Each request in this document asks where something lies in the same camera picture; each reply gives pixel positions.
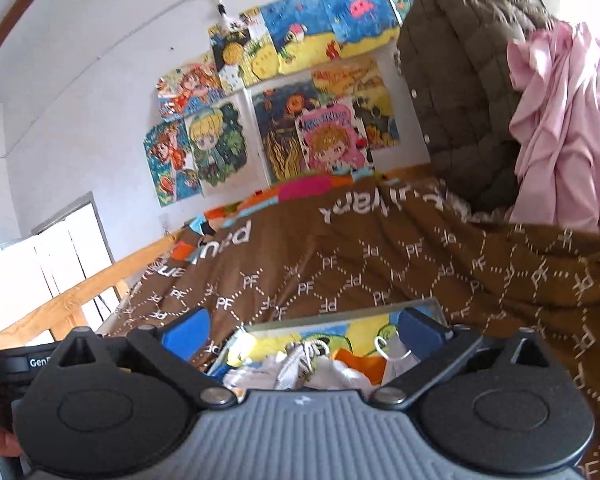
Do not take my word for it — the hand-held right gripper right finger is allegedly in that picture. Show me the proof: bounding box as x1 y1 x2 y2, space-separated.
370 306 561 408

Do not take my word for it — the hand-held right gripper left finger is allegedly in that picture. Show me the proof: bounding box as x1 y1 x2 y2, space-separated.
50 306 238 408

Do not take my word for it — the orange packet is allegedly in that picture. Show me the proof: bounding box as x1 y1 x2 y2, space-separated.
336 347 387 387

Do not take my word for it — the grey box with cartoon print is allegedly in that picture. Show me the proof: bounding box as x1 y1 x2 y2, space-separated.
206 296 455 392

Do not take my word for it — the white labelled plastic bag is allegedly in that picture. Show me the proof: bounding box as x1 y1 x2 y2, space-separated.
224 341 381 392

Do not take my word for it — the brown printed blanket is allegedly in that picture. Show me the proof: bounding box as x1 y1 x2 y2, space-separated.
95 169 600 480

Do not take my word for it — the orange-haired girl blue poster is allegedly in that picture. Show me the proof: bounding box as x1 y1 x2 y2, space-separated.
142 118 204 208

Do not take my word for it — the blond boy green poster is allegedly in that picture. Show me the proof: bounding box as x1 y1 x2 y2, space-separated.
184 100 249 197

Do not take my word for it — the pink-bordered boy cartoon poster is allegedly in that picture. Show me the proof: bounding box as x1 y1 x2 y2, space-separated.
294 98 377 174

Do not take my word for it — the dark seaweed fish painting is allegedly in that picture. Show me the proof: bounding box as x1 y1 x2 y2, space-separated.
249 84 314 187

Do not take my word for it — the pink cloth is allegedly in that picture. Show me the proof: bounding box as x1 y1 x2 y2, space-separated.
504 21 600 235

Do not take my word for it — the flying girl cartoon poster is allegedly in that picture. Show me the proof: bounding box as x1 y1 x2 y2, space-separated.
155 52 227 122

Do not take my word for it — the brown puffer jacket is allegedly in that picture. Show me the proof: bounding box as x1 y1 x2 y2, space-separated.
395 0 562 215

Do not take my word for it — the yellow orange landscape painting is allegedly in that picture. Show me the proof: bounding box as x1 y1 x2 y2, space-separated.
309 54 402 149

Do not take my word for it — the black and yellow moon poster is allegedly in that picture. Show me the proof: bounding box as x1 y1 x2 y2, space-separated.
208 6 282 94

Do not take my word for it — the pink jellyfish painting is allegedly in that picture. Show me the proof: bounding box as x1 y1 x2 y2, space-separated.
316 0 402 54

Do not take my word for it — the blue sea fish painting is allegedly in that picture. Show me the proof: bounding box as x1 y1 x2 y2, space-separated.
256 0 332 74

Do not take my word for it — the wooden bed rail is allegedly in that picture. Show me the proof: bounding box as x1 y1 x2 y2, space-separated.
0 232 182 357

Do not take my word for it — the window with grey frame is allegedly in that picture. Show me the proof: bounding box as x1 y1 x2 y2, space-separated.
0 192 117 342

